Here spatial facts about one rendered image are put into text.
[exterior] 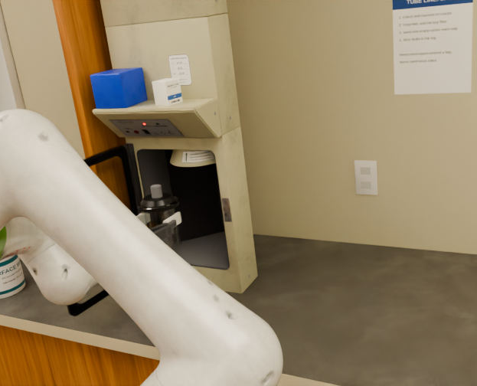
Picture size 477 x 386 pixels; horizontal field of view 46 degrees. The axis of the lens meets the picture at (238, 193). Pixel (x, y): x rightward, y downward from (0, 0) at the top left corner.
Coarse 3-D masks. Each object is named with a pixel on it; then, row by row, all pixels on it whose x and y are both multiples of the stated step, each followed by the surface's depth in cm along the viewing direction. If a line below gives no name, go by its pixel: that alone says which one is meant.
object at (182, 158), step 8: (176, 152) 161; (184, 152) 159; (192, 152) 158; (200, 152) 158; (208, 152) 158; (176, 160) 161; (184, 160) 159; (192, 160) 158; (200, 160) 158; (208, 160) 158
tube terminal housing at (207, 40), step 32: (128, 32) 150; (160, 32) 146; (192, 32) 142; (224, 32) 147; (128, 64) 154; (160, 64) 149; (192, 64) 145; (224, 64) 148; (192, 96) 148; (224, 96) 148; (224, 128) 149; (224, 160) 151; (224, 192) 154; (224, 224) 158; (224, 288) 166
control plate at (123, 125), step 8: (112, 120) 151; (120, 120) 150; (128, 120) 149; (136, 120) 148; (144, 120) 147; (152, 120) 145; (160, 120) 144; (168, 120) 143; (120, 128) 154; (128, 128) 153; (136, 128) 152; (144, 128) 151; (152, 128) 150; (160, 128) 149; (168, 128) 147; (176, 128) 146
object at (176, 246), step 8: (176, 200) 148; (144, 208) 144; (152, 208) 144; (160, 208) 144; (176, 208) 149; (144, 216) 147; (152, 216) 145; (160, 216) 145; (168, 216) 146; (152, 224) 146; (176, 232) 149; (168, 240) 147; (176, 240) 149; (176, 248) 149
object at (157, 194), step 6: (156, 186) 146; (156, 192) 146; (162, 192) 151; (144, 198) 147; (150, 198) 147; (156, 198) 146; (162, 198) 146; (168, 198) 146; (174, 198) 148; (144, 204) 146; (150, 204) 145; (156, 204) 144; (162, 204) 145
